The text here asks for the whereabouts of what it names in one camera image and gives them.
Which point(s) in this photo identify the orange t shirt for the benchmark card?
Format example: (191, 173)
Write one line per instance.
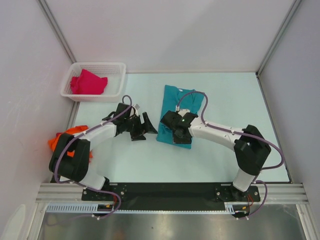
(52, 143)

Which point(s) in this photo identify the aluminium front rail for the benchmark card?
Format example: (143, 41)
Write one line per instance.
(277, 193)

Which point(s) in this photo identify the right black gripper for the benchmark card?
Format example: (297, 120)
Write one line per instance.
(177, 140)

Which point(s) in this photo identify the magenta t shirt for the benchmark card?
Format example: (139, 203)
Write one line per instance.
(88, 84)

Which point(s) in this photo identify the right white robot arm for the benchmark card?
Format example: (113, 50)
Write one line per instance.
(248, 144)

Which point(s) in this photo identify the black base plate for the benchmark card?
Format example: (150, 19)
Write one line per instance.
(190, 196)

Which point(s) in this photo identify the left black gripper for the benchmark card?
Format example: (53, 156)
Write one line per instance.
(142, 128)

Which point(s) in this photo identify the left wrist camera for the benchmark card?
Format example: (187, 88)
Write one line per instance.
(135, 108)

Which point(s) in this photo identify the white plastic basket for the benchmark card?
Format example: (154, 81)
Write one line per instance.
(115, 72)

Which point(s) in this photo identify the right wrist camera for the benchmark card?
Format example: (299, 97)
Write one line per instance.
(182, 111)

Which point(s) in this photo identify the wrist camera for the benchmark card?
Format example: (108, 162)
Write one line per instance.
(182, 111)
(135, 108)

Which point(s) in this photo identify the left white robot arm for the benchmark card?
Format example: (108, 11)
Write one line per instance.
(79, 170)

